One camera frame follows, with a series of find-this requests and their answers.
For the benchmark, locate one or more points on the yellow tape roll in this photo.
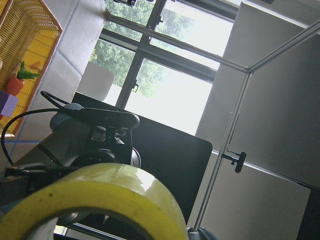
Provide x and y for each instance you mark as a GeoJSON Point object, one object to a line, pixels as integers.
{"type": "Point", "coordinates": [113, 189]}

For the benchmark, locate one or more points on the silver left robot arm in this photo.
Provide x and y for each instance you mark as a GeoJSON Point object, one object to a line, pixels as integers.
{"type": "Point", "coordinates": [80, 137]}

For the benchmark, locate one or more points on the yellow wicker basket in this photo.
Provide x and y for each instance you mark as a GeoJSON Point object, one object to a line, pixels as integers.
{"type": "Point", "coordinates": [29, 33]}

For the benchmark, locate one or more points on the black monitor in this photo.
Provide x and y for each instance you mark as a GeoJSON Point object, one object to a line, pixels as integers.
{"type": "Point", "coordinates": [176, 158]}

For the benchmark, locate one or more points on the black clamp knob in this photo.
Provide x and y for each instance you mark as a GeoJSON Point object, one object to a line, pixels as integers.
{"type": "Point", "coordinates": [238, 161]}

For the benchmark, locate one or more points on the toy carrot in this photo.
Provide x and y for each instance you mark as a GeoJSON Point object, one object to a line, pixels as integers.
{"type": "Point", "coordinates": [17, 82]}

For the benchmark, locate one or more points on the purple foam block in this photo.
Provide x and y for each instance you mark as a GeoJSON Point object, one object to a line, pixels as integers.
{"type": "Point", "coordinates": [8, 103]}

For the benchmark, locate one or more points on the aluminium frame post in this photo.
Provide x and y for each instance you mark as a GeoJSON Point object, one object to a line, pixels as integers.
{"type": "Point", "coordinates": [248, 71]}

